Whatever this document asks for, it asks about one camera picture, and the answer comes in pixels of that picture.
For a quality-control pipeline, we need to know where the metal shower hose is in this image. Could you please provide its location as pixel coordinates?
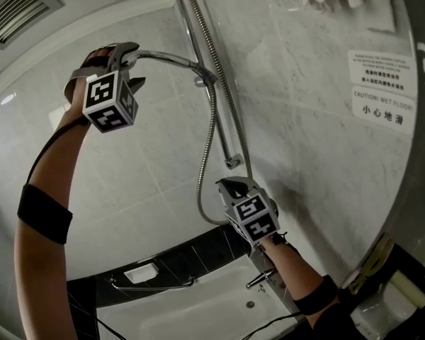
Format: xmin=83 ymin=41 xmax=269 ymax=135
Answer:
xmin=188 ymin=0 xmax=254 ymax=225

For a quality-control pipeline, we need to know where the black elastic armband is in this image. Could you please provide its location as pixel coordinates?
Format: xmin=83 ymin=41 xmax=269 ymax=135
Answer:
xmin=293 ymin=274 xmax=341 ymax=317
xmin=16 ymin=183 xmax=74 ymax=246

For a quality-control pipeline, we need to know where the white text notice sign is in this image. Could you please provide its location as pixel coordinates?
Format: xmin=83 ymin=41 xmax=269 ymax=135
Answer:
xmin=347 ymin=50 xmax=417 ymax=94

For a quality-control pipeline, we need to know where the white toilet paper roll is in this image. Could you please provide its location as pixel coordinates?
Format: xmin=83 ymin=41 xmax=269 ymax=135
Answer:
xmin=391 ymin=271 xmax=425 ymax=310

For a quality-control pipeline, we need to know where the person's left hand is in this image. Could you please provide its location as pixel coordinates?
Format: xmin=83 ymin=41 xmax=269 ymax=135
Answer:
xmin=69 ymin=46 xmax=113 ymax=115

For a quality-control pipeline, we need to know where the white caution sign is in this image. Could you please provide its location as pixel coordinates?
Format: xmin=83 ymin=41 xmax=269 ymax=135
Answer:
xmin=351 ymin=85 xmax=417 ymax=135

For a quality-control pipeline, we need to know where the chrome shower slide rail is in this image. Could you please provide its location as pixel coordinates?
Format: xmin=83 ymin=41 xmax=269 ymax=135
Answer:
xmin=172 ymin=0 xmax=242 ymax=170

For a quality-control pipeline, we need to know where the ceiling vent grille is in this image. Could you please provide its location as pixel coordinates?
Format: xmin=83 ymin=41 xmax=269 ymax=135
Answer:
xmin=0 ymin=0 xmax=64 ymax=51

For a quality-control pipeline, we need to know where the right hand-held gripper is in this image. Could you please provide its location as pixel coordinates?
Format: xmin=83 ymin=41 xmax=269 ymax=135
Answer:
xmin=215 ymin=176 xmax=282 ymax=248

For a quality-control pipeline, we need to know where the white soap dish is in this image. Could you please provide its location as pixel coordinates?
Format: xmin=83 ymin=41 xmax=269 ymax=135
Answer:
xmin=123 ymin=263 xmax=160 ymax=285

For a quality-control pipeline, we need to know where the white bathtub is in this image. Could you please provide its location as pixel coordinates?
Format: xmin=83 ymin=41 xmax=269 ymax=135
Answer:
xmin=95 ymin=256 xmax=298 ymax=340

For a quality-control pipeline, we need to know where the person's left forearm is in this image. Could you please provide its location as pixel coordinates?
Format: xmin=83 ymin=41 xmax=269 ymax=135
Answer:
xmin=13 ymin=111 xmax=93 ymax=340

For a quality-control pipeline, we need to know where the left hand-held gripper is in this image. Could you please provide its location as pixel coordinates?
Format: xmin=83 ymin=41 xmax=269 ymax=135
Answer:
xmin=62 ymin=42 xmax=147 ymax=134

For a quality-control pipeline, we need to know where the person's right forearm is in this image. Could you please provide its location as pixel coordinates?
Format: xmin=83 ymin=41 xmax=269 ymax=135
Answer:
xmin=261 ymin=234 xmax=337 ymax=332

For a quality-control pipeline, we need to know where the chrome bathtub spout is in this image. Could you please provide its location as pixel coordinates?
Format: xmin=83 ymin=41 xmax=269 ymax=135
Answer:
xmin=246 ymin=268 xmax=277 ymax=289

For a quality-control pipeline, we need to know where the person's dark jacket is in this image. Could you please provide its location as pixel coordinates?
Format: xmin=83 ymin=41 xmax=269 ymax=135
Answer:
xmin=306 ymin=308 xmax=362 ymax=340

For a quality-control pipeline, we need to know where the shower hose holder bracket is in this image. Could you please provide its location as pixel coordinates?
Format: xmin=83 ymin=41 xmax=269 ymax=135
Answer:
xmin=193 ymin=67 xmax=220 ymax=89

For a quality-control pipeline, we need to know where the chrome grab bar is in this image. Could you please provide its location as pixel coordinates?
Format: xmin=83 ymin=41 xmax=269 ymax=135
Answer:
xmin=108 ymin=276 xmax=196 ymax=292

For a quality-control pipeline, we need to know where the small grey metal part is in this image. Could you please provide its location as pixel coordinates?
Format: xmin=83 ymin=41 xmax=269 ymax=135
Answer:
xmin=122 ymin=49 xmax=217 ymax=83

